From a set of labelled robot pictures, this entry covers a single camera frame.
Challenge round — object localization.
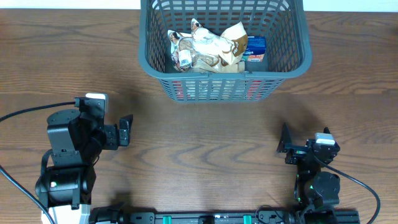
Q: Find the orange yellow cracker package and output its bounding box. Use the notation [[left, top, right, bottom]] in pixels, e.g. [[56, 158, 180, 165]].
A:
[[172, 80, 269, 101]]

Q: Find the beige snack pouch top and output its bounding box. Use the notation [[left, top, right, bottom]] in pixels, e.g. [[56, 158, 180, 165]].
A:
[[167, 30, 221, 73]]

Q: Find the beige snack pouch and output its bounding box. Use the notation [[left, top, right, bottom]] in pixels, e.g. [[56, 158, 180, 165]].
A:
[[167, 30, 221, 73], [191, 19, 248, 65], [188, 60, 245, 73]]

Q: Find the blue tissue multipack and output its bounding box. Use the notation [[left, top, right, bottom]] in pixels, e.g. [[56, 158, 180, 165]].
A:
[[242, 36, 267, 62]]

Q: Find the beige snack pouch bottom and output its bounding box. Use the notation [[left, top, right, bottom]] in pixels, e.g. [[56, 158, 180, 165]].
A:
[[191, 19, 248, 65]]

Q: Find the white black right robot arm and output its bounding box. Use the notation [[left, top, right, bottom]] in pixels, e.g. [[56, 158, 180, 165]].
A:
[[277, 123, 340, 223]]

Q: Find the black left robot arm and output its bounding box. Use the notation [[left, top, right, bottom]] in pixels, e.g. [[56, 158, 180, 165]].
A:
[[35, 106, 133, 223]]

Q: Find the grey plastic basket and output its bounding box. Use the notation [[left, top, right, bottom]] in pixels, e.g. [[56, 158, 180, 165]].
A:
[[139, 0, 312, 103]]

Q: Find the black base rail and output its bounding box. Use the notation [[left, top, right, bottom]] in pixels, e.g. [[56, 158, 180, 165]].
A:
[[87, 206, 361, 224]]

